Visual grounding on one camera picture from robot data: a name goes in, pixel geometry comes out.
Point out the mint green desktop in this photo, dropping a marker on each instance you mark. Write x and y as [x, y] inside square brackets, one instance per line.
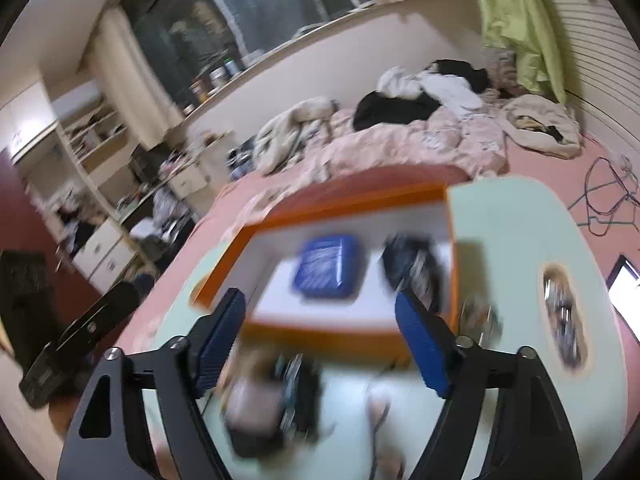
[500, 220]

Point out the white drawer cabinet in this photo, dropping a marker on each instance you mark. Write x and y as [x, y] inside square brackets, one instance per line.
[102, 250]

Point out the pink bedsheet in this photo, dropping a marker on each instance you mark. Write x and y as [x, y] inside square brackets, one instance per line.
[550, 170]

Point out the dark window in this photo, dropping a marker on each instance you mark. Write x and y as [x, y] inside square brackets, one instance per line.
[240, 15]

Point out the dark metal trinket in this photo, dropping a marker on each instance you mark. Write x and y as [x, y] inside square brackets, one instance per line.
[565, 320]

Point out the white cardboard storage box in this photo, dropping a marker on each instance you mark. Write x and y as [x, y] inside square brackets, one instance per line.
[187, 177]

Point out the beige jacket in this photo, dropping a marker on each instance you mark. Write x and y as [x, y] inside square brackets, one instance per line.
[540, 125]

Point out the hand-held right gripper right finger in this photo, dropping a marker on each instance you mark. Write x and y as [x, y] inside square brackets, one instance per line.
[425, 345]

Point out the lit tablet screen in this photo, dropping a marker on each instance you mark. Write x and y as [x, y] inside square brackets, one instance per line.
[625, 285]

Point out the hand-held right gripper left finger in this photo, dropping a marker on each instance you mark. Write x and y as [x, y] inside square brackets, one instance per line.
[220, 340]

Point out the dark patterned clothes pile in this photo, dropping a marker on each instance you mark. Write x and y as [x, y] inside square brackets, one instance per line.
[242, 160]

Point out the pile of clothes on bed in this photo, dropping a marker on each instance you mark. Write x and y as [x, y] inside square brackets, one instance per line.
[285, 130]

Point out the green toy car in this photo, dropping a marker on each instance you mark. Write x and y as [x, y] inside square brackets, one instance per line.
[480, 320]

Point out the orange jar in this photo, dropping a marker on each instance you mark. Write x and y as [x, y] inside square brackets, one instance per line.
[200, 90]

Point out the pink patterned quilt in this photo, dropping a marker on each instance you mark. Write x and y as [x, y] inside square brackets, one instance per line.
[400, 150]

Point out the black pouch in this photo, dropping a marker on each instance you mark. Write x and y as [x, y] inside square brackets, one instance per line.
[270, 410]

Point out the green curtain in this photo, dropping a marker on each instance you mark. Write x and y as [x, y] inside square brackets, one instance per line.
[520, 25]

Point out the orange cardboard box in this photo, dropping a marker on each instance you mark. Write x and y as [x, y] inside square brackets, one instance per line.
[320, 315]

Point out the white jar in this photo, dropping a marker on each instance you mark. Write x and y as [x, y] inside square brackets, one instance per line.
[218, 76]

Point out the black lace cloth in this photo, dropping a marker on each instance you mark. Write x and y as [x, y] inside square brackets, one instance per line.
[412, 270]

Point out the white louvered closet door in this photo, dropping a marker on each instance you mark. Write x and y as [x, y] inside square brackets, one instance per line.
[595, 35]

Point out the blue pouch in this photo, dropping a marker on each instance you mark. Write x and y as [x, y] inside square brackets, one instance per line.
[327, 267]

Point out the white open shelf unit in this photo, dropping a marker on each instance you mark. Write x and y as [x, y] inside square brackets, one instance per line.
[95, 135]

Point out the black garment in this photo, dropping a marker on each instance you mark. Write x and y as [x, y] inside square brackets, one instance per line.
[395, 107]

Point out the small white bottle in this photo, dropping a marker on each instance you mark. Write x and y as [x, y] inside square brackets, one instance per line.
[233, 67]

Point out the white garment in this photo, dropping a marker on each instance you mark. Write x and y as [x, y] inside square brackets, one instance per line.
[440, 87]

